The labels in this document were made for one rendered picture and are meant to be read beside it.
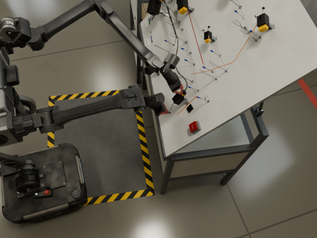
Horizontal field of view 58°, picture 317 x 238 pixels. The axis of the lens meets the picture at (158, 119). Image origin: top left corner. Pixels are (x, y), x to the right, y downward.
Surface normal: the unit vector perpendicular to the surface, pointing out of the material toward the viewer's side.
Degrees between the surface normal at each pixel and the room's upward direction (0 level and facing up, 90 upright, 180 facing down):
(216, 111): 53
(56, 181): 0
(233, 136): 0
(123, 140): 0
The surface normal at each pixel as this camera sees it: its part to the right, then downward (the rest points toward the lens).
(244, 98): -0.75, -0.21
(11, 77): 0.07, -0.50
